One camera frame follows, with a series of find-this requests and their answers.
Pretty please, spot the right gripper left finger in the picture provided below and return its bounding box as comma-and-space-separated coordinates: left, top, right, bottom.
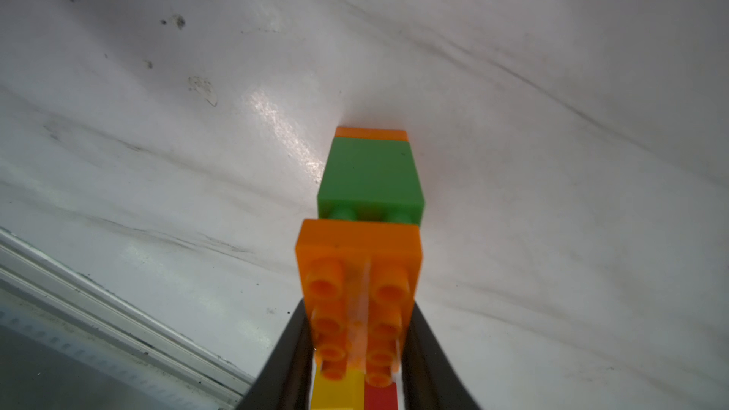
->
235, 300, 314, 410

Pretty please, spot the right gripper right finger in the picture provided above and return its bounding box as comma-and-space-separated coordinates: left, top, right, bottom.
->
402, 305, 480, 410

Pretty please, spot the yellow square brick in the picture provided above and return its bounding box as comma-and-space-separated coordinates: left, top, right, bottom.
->
309, 369, 366, 410

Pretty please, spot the orange brick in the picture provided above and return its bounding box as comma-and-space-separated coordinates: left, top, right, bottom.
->
334, 126, 409, 142
295, 219, 423, 387

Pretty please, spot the dark green square brick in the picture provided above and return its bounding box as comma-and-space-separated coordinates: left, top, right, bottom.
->
317, 137, 425, 226

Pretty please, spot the red square brick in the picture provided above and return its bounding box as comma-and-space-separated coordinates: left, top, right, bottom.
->
364, 383, 399, 410

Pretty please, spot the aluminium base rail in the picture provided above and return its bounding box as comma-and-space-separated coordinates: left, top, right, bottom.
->
1, 230, 252, 409

